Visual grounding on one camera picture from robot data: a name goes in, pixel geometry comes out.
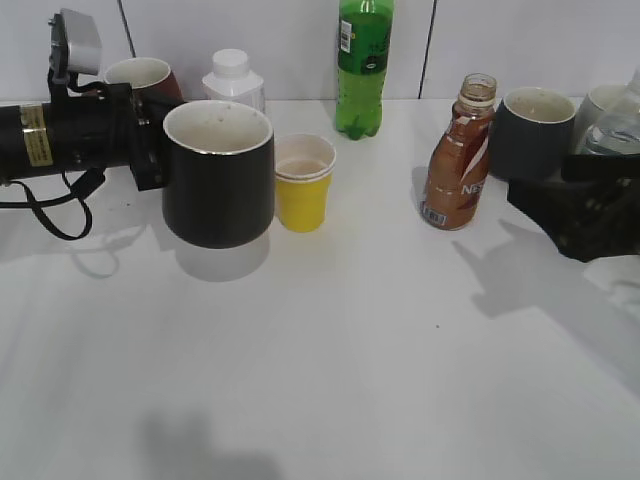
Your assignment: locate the white milk carton bottle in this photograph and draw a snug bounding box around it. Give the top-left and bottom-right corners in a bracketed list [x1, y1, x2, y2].
[202, 49, 266, 113]

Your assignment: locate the black ceramic mug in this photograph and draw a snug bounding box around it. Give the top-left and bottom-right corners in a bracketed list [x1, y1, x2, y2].
[162, 100, 275, 249]

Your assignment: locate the green soda bottle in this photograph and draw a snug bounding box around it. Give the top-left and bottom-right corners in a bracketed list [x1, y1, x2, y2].
[335, 0, 395, 140]

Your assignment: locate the brown coffee drink bottle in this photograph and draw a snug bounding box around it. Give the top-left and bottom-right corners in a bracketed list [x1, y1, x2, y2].
[420, 73, 497, 230]

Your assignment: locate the white ceramic mug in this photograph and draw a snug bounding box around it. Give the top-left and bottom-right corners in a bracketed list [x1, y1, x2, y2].
[571, 84, 626, 153]

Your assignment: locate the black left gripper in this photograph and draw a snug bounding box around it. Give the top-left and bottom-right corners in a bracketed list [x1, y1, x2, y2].
[102, 82, 184, 191]

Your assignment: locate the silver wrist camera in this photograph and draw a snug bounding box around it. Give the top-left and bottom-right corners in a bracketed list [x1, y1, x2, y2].
[49, 8, 102, 85]

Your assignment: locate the yellow paper cup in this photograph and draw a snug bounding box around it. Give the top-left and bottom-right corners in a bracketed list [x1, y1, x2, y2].
[275, 133, 336, 233]

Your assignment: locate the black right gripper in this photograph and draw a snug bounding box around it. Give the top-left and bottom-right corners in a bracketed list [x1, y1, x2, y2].
[507, 154, 639, 263]

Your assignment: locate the clear water bottle green label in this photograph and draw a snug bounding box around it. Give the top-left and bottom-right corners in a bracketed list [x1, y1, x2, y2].
[576, 67, 639, 155]

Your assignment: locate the dark red ceramic mug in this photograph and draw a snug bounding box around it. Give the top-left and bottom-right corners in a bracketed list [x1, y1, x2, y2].
[104, 57, 183, 100]

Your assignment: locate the dark grey ceramic mug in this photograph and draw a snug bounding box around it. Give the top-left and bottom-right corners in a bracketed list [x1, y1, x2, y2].
[489, 87, 576, 181]

